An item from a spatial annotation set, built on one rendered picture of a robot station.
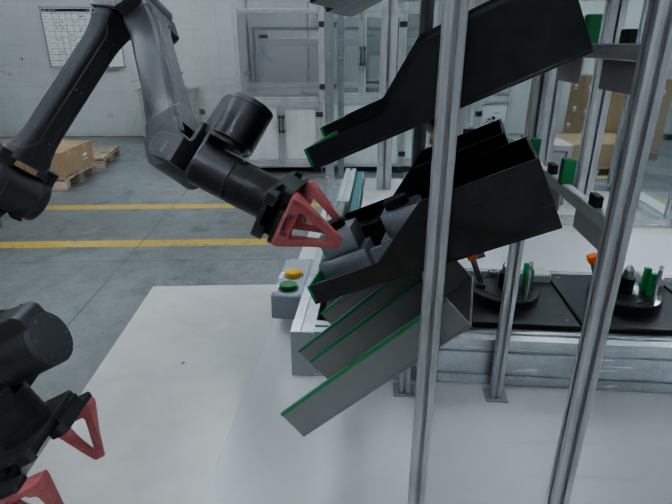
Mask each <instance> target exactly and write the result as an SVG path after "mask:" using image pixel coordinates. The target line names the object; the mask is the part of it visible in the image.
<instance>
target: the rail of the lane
mask: <svg viewBox="0 0 672 504"><path fill-rule="evenodd" d="M332 205H333V207H334V208H335V209H336V210H337V212H338V213H339V214H340V215H341V216H342V215H343V214H345V201H340V203H338V201H332ZM323 257H324V254H323V252H322V249H321V248H320V247H317V250H316V254H315V257H314V260H313V263H312V266H311V269H310V272H309V275H308V278H307V281H306V284H305V287H304V291H303V294H302V297H301V300H300V303H299V306H298V309H297V312H296V315H295V318H294V321H293V325H292V328H291V331H290V337H291V363H292V375H301V376H314V375H315V374H314V367H313V366H312V365H311V364H310V363H309V362H308V361H307V360H306V359H305V358H304V357H303V356H302V355H301V354H300V353H299V352H298V350H299V349H300V348H301V347H303V346H304V345H305V344H307V343H308V342H309V341H310V340H312V339H313V338H314V329H315V324H316V320H324V317H323V316H322V315H321V314H320V313H321V312H322V311H324V310H325V309H326V305H327V301H325V302H321V303H318V304H315V302H314V301H313V299H312V297H311V295H310V293H309V291H308V289H307V286H308V285H309V283H310V282H311V281H312V279H313V278H314V277H315V275H316V274H317V272H318V271H319V270H320V267H319V263H320V262H321V260H322V259H323Z"/></svg>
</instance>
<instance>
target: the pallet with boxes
mask: <svg viewBox="0 0 672 504"><path fill-rule="evenodd" d="M14 165H15V166H17V167H19V168H21V169H23V170H25V171H27V172H29V173H31V174H32V175H34V176H36V174H37V172H38V171H37V170H35V169H33V168H31V167H29V166H28V165H26V164H24V163H22V162H20V161H18V160H17V161H16V162H15V164H14ZM50 170H52V171H54V172H56V173H57V174H58V175H59V178H58V179H57V181H56V182H55V184H54V186H53V187H52V191H67V190H70V189H71V188H72V187H71V183H81V182H83V181H85V180H86V178H85V175H95V174H96V168H95V162H94V156H93V151H92V145H91V141H90V140H62V141H61V142H60V144H59V146H58V148H57V150H56V152H55V155H54V157H53V160H52V163H51V167H50Z"/></svg>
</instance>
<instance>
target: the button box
mask: <svg viewBox="0 0 672 504"><path fill-rule="evenodd" d="M312 263H313V259H290V258H288V259H287V260H286V262H285V264H284V267H283V269H282V271H281V273H280V275H279V278H278V280H277V282H276V284H275V287H274V289H273V291H272V293H271V313H272V318H278V319H294V318H295V315H296V312H297V309H298V306H299V303H300V300H301V297H302V294H303V291H304V287H305V284H306V281H307V278H308V275H309V272H310V269H311V266H312ZM289 268H298V269H300V270H302V276H301V277H299V278H288V277H286V276H285V271H286V270H287V269H289ZM286 280H292V281H295V282H296V283H297V289H296V290H294V291H290V292H285V291H282V290H280V283H281V282H283V281H286Z"/></svg>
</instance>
